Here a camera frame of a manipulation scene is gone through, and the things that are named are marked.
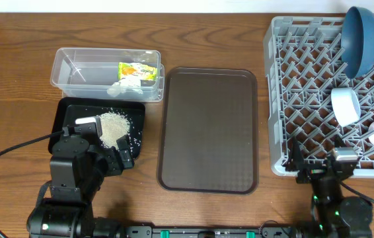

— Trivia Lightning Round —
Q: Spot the white rice pile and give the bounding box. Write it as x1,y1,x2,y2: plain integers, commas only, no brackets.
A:
98,112,141,150

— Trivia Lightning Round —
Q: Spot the light blue small bowl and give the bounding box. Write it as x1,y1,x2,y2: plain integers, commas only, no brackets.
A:
330,87,361,127

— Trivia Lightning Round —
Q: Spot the white tissue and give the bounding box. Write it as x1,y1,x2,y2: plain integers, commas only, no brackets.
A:
106,77,143,97

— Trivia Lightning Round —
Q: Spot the yellow green snack wrapper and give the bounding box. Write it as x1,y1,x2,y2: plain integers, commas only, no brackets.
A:
118,62,158,81

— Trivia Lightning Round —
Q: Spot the dark blue bowl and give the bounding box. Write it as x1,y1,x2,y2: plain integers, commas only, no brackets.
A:
341,7,374,79

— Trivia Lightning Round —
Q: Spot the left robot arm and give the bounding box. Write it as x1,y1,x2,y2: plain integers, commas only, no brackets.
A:
26,135,134,237

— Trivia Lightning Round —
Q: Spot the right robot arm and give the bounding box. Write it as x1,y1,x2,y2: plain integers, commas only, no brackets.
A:
286,137,373,237

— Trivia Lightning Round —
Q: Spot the grey dishwasher rack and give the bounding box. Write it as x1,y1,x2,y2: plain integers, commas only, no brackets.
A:
263,17,374,178

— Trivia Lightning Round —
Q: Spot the black plastic tray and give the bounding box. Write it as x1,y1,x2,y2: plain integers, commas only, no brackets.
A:
52,97,145,159

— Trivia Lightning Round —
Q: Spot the clear plastic bin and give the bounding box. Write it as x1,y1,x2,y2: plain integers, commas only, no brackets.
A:
50,48,165,102

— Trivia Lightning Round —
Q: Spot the brown serving tray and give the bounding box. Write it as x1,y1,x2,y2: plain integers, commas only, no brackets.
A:
157,67,259,194

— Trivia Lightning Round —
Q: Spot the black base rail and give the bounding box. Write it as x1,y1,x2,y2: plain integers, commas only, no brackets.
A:
91,225,310,238

